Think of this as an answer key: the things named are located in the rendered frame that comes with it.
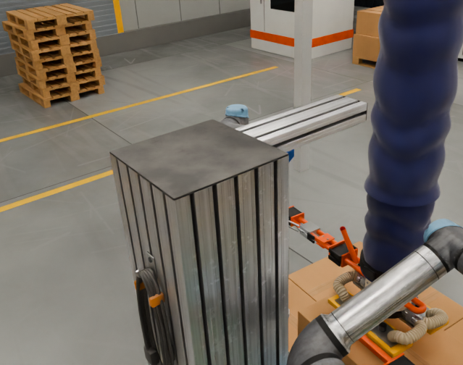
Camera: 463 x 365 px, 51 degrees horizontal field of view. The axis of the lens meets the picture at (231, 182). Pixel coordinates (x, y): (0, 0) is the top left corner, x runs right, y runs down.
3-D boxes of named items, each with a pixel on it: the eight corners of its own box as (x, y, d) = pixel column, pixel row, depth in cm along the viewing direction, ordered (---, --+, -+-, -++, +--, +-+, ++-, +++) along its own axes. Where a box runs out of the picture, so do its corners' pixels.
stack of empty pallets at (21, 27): (109, 93, 806) (94, 9, 745) (43, 108, 751) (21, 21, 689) (80, 77, 899) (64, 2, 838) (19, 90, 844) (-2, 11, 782)
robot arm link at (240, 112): (219, 109, 158) (231, 101, 164) (221, 141, 163) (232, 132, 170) (241, 112, 154) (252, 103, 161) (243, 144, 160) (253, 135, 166)
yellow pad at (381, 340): (413, 346, 173) (414, 335, 170) (393, 358, 168) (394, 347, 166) (346, 292, 199) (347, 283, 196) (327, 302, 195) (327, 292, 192)
